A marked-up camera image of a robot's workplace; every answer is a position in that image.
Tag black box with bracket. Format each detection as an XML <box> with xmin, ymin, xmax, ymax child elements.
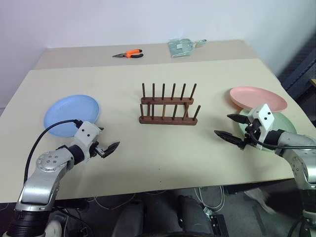
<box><xmin>209</xmin><ymin>214</ymin><xmax>231</xmax><ymax>237</ymax></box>

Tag dark grey rounded shape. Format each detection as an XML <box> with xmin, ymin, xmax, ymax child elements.
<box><xmin>118</xmin><ymin>195</ymin><xmax>179</xmax><ymax>237</ymax></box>
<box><xmin>177</xmin><ymin>194</ymin><xmax>216</xmax><ymax>237</ymax></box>

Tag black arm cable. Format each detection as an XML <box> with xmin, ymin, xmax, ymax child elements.
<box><xmin>249</xmin><ymin>128</ymin><xmax>316</xmax><ymax>150</ymax></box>
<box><xmin>24</xmin><ymin>119</ymin><xmax>83</xmax><ymax>185</ymax></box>

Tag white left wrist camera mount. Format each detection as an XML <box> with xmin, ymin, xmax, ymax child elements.
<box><xmin>73</xmin><ymin>120</ymin><xmax>102</xmax><ymax>161</ymax></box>

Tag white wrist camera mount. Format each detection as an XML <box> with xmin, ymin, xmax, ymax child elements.
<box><xmin>73</xmin><ymin>120</ymin><xmax>102</xmax><ymax>161</ymax></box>
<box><xmin>246</xmin><ymin>103</ymin><xmax>275</xmax><ymax>151</ymax></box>

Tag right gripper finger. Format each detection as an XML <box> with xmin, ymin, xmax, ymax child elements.
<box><xmin>214</xmin><ymin>130</ymin><xmax>246</xmax><ymax>150</ymax></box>
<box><xmin>227</xmin><ymin>114</ymin><xmax>249</xmax><ymax>124</ymax></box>

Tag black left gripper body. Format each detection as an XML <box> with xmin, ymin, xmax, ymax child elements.
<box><xmin>89</xmin><ymin>140</ymin><xmax>106</xmax><ymax>159</ymax></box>

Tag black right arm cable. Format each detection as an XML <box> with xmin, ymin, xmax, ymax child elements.
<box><xmin>249</xmin><ymin>128</ymin><xmax>316</xmax><ymax>150</ymax></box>

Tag black mesh chair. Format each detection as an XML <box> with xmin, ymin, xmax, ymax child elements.
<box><xmin>277</xmin><ymin>37</ymin><xmax>316</xmax><ymax>109</ymax></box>

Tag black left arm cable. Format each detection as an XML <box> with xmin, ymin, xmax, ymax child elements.
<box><xmin>24</xmin><ymin>119</ymin><xmax>83</xmax><ymax>185</ymax></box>

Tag blue plate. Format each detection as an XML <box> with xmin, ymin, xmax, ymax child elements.
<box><xmin>43</xmin><ymin>94</ymin><xmax>101</xmax><ymax>138</ymax></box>

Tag orange-handled pliers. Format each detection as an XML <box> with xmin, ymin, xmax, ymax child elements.
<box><xmin>112</xmin><ymin>49</ymin><xmax>144</xmax><ymax>59</ymax></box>

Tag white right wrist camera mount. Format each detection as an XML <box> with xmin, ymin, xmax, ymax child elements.
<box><xmin>246</xmin><ymin>103</ymin><xmax>275</xmax><ymax>151</ymax></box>

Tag green plate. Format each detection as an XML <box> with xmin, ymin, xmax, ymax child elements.
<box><xmin>237</xmin><ymin>108</ymin><xmax>296</xmax><ymax>152</ymax></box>

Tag white cable bundle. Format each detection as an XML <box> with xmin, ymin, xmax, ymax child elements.
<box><xmin>194</xmin><ymin>185</ymin><xmax>226</xmax><ymax>212</ymax></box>

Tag brown wooden dish rack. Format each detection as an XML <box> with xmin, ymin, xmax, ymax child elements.
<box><xmin>139</xmin><ymin>83</ymin><xmax>201</xmax><ymax>126</ymax></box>

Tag pink plate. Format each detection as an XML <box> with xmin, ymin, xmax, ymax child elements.
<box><xmin>229</xmin><ymin>86</ymin><xmax>288</xmax><ymax>112</ymax></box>

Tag white crumpled plastic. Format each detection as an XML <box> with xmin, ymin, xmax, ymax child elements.
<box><xmin>243</xmin><ymin>189</ymin><xmax>277</xmax><ymax>216</ymax></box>

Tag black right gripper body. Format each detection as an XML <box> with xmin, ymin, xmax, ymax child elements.
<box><xmin>242</xmin><ymin>118</ymin><xmax>263</xmax><ymax>149</ymax></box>

